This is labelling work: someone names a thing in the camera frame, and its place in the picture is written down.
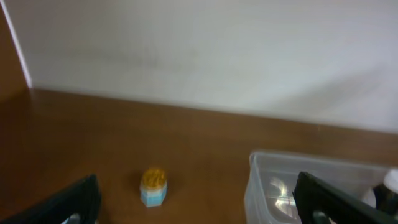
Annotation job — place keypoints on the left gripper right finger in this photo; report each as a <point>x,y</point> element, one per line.
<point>319,202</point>

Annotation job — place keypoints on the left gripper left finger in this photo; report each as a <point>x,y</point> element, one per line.
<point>82,198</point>

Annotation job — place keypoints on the dark bottle white cap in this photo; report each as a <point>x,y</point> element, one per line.
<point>386,200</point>

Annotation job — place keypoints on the clear plastic container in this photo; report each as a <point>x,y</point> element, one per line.
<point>273,176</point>

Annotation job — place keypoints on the small jar gold lid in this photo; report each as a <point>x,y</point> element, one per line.
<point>153,187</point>

